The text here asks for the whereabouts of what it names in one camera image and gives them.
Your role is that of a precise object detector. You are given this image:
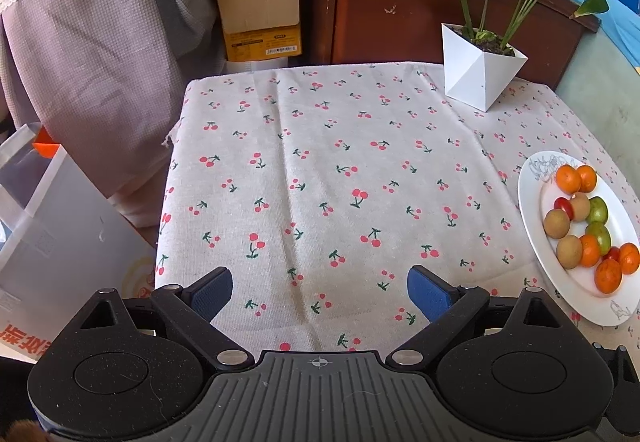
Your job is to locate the white angular plant pot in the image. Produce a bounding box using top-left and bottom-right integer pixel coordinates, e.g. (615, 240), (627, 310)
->
(441, 22), (530, 113)

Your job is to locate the white plate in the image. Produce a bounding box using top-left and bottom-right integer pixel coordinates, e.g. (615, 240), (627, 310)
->
(517, 151), (640, 327)

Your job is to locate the green lime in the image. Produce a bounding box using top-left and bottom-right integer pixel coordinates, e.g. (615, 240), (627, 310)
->
(587, 196), (609, 225)
(585, 221), (612, 256)

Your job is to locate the translucent white plastic bag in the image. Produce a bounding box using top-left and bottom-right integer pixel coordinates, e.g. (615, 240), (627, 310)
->
(0, 122), (157, 364)

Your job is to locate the orange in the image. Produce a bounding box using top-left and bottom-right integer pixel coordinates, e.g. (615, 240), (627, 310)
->
(555, 165), (582, 193)
(579, 235), (602, 268)
(618, 242), (640, 275)
(594, 258), (623, 295)
(577, 165), (598, 193)

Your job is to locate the brown kiwi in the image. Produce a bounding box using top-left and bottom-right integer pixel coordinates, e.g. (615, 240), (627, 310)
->
(556, 235), (584, 270)
(543, 209), (571, 240)
(569, 192), (592, 223)

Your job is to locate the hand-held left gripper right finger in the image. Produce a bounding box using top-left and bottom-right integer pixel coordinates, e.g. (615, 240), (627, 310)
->
(387, 265), (569, 369)

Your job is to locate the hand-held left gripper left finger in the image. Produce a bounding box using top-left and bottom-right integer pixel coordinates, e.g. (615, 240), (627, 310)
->
(75, 266), (254, 369)

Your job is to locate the open yellow cardboard box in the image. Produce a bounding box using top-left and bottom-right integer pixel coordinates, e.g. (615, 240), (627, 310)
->
(191, 0), (312, 63)

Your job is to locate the purple checked cloth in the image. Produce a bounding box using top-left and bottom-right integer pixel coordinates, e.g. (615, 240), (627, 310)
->
(0, 0), (228, 229)

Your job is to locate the cherry print tablecloth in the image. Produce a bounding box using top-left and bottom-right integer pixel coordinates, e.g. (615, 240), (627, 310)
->
(155, 62), (640, 354)

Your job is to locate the orange item in bag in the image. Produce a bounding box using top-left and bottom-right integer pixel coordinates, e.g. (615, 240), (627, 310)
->
(32, 127), (62, 161)

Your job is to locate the grey green sofa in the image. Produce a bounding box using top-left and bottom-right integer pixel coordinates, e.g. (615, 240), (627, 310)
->
(554, 29), (640, 157)

